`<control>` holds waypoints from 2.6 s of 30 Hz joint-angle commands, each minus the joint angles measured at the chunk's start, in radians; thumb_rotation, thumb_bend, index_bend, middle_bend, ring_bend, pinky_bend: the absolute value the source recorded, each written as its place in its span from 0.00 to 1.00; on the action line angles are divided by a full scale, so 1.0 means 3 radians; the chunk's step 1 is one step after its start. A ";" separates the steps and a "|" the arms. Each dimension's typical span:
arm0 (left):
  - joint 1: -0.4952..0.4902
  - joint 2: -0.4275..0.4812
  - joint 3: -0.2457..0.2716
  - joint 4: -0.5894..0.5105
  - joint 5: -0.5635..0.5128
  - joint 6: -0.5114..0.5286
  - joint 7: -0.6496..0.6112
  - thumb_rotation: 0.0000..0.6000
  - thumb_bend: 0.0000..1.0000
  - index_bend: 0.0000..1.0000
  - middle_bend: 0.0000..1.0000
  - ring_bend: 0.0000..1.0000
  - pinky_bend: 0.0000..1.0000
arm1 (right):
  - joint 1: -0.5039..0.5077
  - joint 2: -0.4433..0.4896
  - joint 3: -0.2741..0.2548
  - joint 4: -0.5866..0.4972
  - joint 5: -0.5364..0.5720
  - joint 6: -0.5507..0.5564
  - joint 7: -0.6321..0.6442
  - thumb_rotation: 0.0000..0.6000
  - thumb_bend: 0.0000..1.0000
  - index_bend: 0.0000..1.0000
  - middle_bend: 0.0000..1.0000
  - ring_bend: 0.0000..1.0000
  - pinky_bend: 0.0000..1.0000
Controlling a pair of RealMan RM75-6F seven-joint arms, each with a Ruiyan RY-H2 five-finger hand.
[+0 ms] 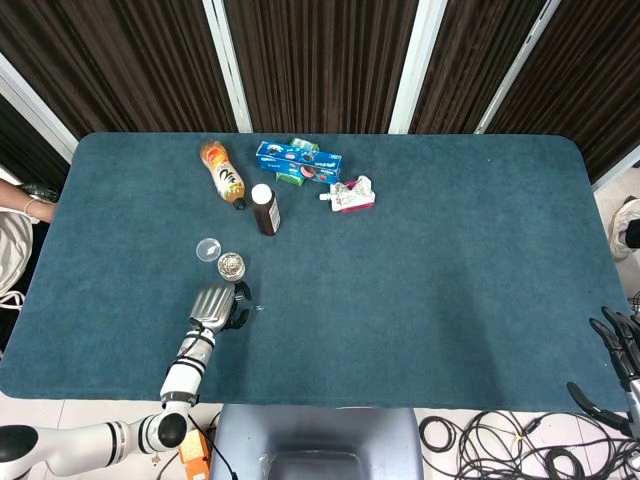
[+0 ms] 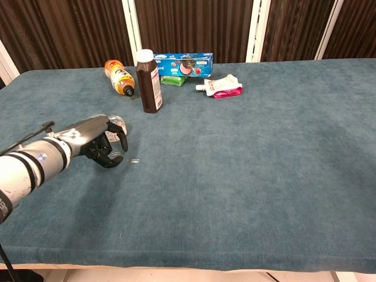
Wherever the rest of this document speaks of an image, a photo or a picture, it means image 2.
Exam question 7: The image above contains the blue cookie box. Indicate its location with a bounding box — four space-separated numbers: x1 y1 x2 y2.
153 52 214 78

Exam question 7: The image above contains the teal table cloth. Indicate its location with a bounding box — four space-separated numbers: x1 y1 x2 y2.
0 58 376 274

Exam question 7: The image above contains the white pink spout pouch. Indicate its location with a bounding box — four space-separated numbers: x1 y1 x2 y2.
195 74 244 99

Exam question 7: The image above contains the small clear jar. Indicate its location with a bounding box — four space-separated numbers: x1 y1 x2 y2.
104 115 129 145

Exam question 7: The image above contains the brown ribbed curtain panel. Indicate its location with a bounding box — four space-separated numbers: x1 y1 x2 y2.
260 0 336 62
322 0 376 59
133 0 254 64
0 0 135 74

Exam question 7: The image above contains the green snack packet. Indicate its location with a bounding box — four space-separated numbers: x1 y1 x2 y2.
160 75 187 87

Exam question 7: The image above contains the black stand pole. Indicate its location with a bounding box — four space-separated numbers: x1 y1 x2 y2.
0 243 20 282

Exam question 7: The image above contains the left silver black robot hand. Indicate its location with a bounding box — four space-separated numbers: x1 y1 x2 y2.
57 114 129 169

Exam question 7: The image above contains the white partition post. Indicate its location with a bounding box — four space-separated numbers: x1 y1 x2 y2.
313 0 345 61
245 0 271 63
0 39 21 86
121 0 144 66

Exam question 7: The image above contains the dark brown bottle white cap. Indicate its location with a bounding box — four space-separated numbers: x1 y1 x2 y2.
135 49 163 114

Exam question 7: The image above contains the orange drink bottle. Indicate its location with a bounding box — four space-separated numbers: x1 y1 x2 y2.
104 59 136 97

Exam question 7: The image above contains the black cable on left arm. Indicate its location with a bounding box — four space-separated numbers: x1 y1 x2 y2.
0 120 56 156

